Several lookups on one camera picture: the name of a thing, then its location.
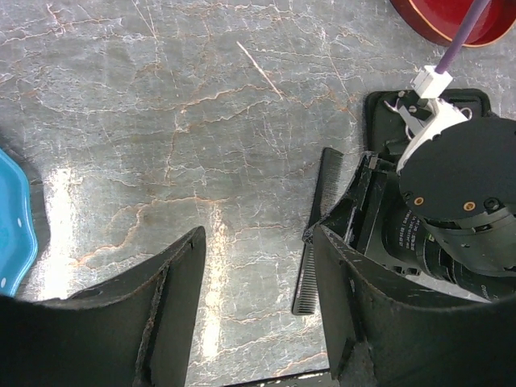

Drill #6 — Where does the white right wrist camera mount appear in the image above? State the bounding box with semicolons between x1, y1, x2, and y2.
385;65;469;173

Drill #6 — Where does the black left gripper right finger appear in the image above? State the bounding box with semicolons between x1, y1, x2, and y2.
314;226;515;386

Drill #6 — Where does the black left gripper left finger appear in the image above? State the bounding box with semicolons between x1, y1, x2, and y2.
1;227;206;386

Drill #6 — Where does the red round lacquer tray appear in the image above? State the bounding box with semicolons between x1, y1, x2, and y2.
391;0;515;48

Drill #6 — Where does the blue dotted plate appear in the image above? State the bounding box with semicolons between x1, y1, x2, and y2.
1;152;38;297

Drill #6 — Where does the black hair comb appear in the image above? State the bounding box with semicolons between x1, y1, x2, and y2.
291;147;345;316

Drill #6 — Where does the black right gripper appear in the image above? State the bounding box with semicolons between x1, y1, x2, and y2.
318;116;516;303

